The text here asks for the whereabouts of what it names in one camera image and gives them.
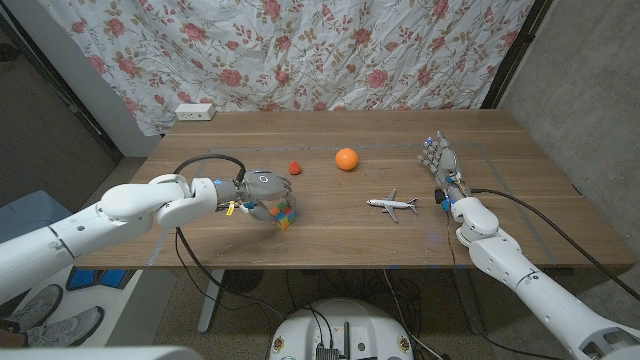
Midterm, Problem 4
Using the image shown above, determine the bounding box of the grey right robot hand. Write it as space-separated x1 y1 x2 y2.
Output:
417 130 471 201

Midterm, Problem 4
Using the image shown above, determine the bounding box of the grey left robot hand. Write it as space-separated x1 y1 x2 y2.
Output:
215 169 297 224

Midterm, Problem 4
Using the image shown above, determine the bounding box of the colourful Rubik's cube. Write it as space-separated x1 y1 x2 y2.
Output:
269 201 298 232

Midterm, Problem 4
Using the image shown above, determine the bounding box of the white toy airplane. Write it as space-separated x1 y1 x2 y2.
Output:
366 188 420 223

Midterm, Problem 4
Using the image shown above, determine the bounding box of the grey tape outline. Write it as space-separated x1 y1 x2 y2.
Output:
147 142 559 266

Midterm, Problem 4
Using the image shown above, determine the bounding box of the orange fruit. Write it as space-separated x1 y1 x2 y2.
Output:
334 147 360 172

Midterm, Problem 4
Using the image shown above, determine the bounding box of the black round floor object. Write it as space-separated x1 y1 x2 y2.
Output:
222 269 265 294

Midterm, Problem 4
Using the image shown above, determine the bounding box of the white power strip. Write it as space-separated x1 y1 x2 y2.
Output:
174 102 217 122

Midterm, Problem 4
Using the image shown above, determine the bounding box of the white table leg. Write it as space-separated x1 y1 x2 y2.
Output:
197 269 226 334

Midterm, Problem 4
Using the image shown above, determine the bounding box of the black backdrop stand pole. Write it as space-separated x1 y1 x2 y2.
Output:
480 0 554 110
0 14 124 161

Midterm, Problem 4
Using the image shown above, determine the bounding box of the floral backdrop cloth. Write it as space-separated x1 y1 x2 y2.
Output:
37 0 536 136

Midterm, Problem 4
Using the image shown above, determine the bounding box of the grey table leg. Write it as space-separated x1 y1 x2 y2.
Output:
452 269 486 335

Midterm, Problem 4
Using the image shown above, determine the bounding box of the white robot torso base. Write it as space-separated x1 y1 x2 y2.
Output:
268 298 415 360

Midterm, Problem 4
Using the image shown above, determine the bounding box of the white floor platform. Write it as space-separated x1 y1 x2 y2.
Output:
9 264 176 349

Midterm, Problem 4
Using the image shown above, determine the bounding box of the blue black foot pedal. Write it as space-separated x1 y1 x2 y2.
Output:
65 267 136 291

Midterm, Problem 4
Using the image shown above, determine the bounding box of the blue bin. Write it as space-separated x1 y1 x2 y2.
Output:
0 189 76 246

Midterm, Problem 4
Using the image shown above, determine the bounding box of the white robot body edge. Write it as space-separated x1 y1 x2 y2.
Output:
0 345 204 360

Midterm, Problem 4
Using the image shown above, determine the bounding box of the grey sneaker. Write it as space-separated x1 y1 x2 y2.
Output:
0 283 65 335
24 305 105 349

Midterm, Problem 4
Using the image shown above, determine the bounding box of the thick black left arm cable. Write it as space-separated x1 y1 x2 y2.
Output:
173 153 274 331

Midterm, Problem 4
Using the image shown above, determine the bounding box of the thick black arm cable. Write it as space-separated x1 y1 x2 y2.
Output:
469 188 640 301
173 153 274 331

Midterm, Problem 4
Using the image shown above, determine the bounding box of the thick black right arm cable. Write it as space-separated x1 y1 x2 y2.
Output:
469 188 640 301

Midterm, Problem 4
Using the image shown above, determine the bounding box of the white floor cable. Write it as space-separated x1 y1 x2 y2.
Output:
382 269 444 360

